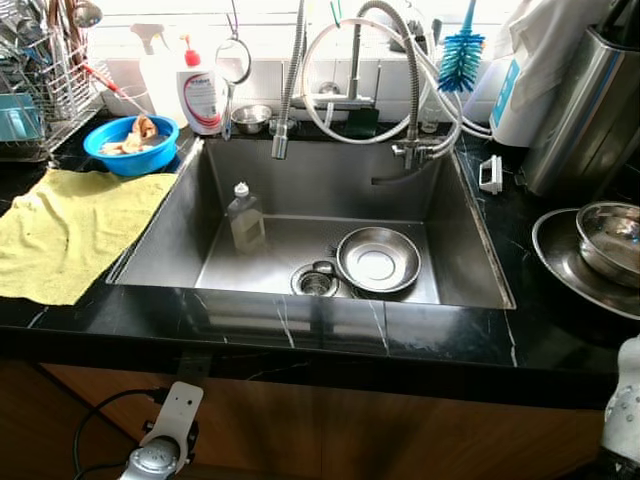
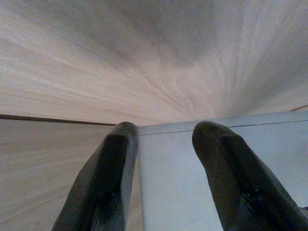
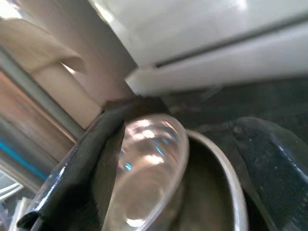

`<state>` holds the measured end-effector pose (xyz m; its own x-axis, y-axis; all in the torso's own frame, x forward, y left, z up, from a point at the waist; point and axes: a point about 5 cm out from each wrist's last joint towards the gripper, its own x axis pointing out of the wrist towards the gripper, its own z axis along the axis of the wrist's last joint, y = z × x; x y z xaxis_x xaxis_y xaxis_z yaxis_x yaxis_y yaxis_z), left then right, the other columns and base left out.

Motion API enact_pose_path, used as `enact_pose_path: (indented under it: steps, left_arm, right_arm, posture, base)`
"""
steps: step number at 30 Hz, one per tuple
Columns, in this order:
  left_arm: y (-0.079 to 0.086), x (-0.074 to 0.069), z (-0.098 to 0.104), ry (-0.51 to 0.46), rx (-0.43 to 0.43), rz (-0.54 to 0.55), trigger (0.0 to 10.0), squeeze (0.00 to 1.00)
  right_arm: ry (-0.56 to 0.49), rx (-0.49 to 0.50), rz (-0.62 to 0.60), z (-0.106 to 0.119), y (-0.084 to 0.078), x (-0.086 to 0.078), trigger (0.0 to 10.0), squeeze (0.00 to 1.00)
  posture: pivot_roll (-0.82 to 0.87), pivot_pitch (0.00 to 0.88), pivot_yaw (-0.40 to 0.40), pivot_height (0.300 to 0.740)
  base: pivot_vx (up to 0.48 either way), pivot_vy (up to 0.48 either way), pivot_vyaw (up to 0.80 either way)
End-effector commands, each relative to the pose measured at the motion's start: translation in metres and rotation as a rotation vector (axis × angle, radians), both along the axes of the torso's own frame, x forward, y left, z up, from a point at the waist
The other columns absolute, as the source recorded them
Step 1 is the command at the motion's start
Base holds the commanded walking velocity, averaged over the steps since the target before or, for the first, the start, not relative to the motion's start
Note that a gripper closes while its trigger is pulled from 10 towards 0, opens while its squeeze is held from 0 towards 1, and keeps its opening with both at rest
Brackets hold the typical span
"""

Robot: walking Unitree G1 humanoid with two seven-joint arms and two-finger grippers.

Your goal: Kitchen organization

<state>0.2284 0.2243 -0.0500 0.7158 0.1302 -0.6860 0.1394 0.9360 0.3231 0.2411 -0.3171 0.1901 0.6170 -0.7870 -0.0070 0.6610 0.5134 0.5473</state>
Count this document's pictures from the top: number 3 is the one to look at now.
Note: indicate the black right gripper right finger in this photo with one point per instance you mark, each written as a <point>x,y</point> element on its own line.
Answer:
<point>276,173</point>

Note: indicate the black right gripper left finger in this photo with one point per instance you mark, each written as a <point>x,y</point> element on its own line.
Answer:
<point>72,183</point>

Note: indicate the steel knife block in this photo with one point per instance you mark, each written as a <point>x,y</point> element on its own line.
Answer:
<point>96,60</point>

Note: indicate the white appliance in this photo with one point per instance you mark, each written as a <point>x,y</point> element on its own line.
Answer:
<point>192,36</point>

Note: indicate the steel plate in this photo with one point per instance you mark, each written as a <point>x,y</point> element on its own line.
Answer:
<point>209,192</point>

